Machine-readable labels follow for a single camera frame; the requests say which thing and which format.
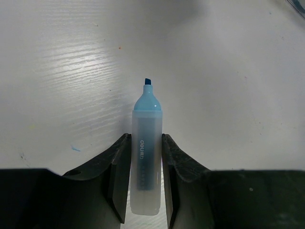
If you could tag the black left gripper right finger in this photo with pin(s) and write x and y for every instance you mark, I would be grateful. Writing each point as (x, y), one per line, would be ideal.
(199, 198)

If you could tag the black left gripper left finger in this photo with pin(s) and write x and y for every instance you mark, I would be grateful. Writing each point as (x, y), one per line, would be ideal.
(90, 196)

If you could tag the blue highlighter pen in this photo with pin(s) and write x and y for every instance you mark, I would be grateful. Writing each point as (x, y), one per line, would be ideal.
(147, 122)

